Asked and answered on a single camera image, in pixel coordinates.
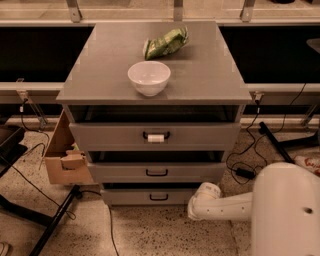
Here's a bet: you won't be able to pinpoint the black stand leg left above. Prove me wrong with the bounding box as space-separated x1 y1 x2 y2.
0 185 80 256

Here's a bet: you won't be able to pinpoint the white ceramic bowl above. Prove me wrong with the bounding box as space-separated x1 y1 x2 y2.
127 61 171 97

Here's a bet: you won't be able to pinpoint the grey drawer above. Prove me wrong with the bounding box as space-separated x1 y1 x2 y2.
88 162 226 183
100 183 200 206
69 123 240 151

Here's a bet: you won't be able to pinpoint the black power adapter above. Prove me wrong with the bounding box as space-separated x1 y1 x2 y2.
236 168 256 180

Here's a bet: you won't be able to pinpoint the cardboard box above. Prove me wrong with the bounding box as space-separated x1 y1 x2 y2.
44 112 94 185

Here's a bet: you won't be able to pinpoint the grey middle drawer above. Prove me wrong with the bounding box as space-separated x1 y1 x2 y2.
88 162 226 183

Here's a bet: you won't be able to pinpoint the grey top drawer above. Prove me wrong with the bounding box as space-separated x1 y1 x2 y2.
69 123 240 151

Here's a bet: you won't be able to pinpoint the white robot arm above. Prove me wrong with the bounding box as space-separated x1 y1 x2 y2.
188 162 320 256

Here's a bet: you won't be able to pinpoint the white red sneaker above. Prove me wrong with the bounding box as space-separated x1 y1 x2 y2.
295 156 320 176

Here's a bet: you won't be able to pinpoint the black adapter cable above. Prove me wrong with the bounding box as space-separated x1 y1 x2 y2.
225 99 269 186

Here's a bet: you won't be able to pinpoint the black stand leg right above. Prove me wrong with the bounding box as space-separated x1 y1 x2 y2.
259 122 320 163

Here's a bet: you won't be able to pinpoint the black stand leg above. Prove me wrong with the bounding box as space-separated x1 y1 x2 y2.
0 185 80 256
259 122 320 163

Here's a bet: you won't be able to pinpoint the grey drawer cabinet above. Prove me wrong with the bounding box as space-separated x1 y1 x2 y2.
56 21 253 188

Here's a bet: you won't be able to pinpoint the grey bottom drawer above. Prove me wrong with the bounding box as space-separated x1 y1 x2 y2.
100 183 200 206

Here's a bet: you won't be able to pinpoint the green snack bag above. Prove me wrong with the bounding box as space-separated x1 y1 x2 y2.
143 27 189 61

